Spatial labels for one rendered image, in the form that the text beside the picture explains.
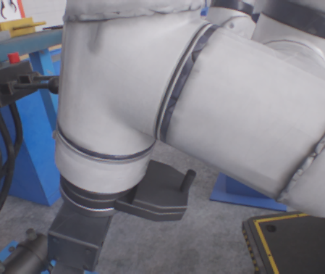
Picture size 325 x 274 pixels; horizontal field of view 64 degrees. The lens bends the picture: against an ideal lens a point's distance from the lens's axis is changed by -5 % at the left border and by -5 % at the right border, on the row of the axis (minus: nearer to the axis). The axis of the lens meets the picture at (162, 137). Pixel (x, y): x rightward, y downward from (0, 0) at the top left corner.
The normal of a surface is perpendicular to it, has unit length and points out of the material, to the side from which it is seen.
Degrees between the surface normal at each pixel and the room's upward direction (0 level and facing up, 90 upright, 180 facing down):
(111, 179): 106
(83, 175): 94
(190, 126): 92
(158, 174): 24
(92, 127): 96
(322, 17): 92
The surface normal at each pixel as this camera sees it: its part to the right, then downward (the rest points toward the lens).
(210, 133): -0.38, 0.48
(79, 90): -0.55, 0.35
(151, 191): 0.27, -0.77
